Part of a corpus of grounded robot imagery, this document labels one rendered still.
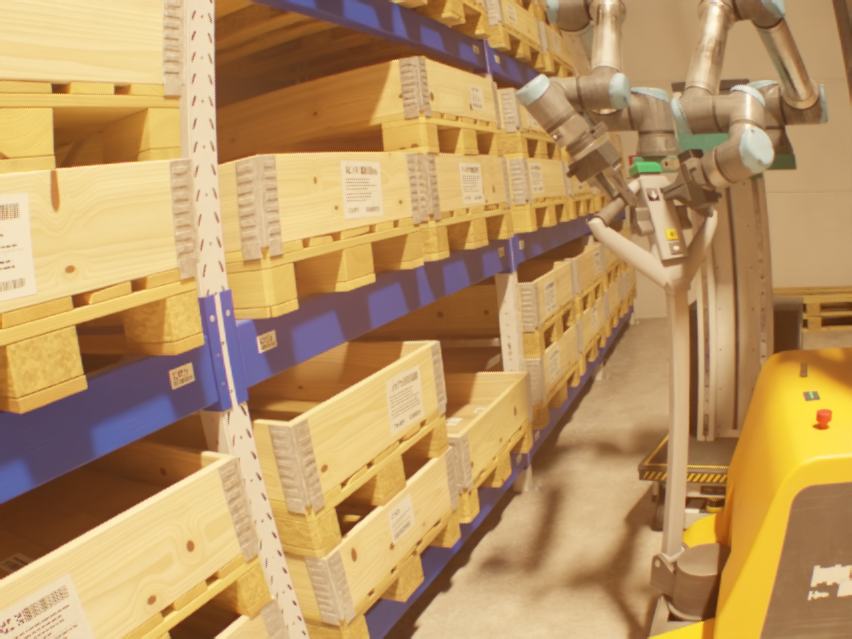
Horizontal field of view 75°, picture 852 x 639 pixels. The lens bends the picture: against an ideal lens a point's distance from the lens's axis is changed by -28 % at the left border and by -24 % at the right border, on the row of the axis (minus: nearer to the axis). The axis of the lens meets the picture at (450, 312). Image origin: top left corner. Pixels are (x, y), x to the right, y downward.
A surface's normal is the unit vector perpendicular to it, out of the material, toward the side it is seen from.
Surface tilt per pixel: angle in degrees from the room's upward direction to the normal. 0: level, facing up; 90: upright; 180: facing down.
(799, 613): 90
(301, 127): 90
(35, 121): 90
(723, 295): 90
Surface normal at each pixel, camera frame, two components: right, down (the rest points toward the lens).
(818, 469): -0.36, 0.18
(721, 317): -0.56, 0.19
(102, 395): 0.92, -0.04
